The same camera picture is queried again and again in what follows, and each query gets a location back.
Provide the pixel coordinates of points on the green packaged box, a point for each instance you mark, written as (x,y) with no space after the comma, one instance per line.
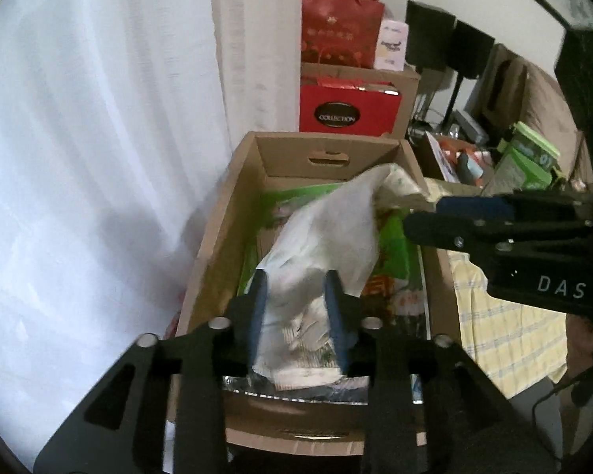
(528,158)

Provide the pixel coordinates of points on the small cluttered cardboard box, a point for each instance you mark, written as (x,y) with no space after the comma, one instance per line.
(449,158)

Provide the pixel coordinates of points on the yellow checked cloth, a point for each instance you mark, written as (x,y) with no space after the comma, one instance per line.
(509,335)

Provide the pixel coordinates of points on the brown cardboard box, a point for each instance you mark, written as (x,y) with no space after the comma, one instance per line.
(409,94)

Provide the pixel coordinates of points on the red patterned gift bag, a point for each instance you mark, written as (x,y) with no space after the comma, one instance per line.
(341,29)

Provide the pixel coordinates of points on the silver foil bag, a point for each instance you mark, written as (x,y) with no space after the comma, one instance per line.
(390,395)

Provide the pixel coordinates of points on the black speaker on stand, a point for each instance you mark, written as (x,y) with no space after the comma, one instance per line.
(472,49)

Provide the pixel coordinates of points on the white curtain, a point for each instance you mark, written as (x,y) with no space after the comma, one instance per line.
(104,182)

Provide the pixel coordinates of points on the large cardboard box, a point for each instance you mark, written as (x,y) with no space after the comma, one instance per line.
(217,256)

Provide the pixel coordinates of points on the small white carton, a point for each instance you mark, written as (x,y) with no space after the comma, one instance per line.
(391,44)

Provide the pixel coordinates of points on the red collection gift bag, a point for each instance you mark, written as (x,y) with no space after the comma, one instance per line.
(351,108)

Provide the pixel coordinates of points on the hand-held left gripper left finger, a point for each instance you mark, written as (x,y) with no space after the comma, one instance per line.
(256,313)

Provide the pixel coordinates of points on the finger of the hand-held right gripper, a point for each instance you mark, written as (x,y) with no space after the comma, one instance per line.
(474,206)
(444,229)

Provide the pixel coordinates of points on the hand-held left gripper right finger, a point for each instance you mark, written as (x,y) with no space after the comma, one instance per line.
(335,313)

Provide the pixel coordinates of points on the beige upholstered chair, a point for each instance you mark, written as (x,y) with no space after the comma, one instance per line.
(543,103)

